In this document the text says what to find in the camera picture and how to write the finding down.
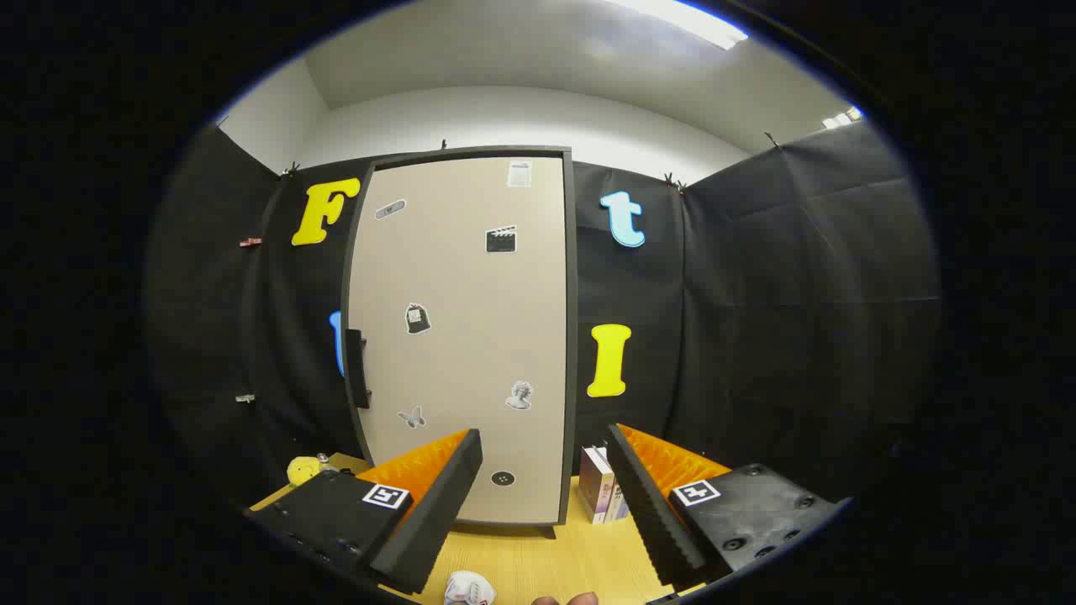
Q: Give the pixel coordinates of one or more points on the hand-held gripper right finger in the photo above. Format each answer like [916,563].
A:
[651,512]

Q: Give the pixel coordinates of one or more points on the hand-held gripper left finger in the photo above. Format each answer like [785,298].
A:
[437,512]

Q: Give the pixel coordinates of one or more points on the white shoe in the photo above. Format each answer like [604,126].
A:
[466,588]

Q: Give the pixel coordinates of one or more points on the dark grey shoe cabinet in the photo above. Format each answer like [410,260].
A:
[571,336]

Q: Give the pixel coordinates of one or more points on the yellow pineapple plush toy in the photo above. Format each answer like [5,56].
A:
[303,470]

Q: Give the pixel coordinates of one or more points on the black backdrop cloth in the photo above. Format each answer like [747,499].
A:
[799,294]

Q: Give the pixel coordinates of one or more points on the small ceiling light panel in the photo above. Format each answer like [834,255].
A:
[842,118]

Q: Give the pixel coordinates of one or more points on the long ceiling light panel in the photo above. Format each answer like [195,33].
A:
[689,21]

